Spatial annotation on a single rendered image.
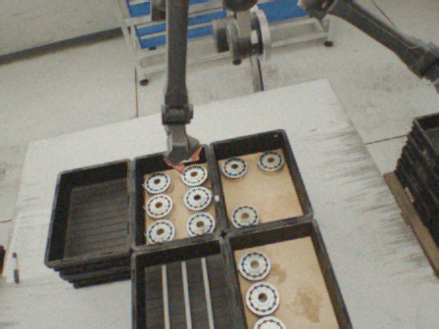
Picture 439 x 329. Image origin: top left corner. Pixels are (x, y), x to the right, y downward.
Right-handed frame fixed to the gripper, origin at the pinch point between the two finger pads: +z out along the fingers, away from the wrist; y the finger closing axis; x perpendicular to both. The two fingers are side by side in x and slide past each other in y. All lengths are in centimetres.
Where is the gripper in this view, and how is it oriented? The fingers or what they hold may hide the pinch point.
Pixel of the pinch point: (187, 165)
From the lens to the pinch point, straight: 119.7
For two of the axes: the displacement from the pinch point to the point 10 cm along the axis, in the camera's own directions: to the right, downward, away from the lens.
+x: -8.0, -4.2, 4.4
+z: 1.2, 6.0, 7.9
